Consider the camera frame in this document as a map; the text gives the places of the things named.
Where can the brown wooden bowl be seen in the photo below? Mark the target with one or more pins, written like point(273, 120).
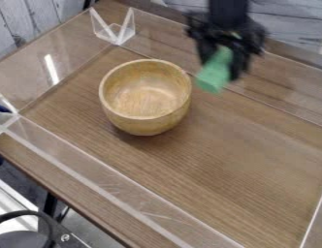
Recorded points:
point(146, 96)

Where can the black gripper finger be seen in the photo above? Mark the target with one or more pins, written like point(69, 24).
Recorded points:
point(239, 62)
point(207, 48)

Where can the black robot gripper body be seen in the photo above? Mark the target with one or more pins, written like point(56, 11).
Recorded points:
point(247, 34)

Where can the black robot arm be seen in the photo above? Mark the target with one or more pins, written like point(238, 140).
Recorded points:
point(229, 13)

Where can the clear acrylic barrier panel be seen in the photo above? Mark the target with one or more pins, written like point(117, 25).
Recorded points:
point(230, 181)

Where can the blue object at left edge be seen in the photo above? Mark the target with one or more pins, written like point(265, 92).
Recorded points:
point(4, 109)

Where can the black table leg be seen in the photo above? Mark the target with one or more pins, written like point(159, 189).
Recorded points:
point(51, 205)

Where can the grey base with bolt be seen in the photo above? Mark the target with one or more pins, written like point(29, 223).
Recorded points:
point(33, 239)

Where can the green rectangular block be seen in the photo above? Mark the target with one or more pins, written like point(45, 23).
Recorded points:
point(215, 73)

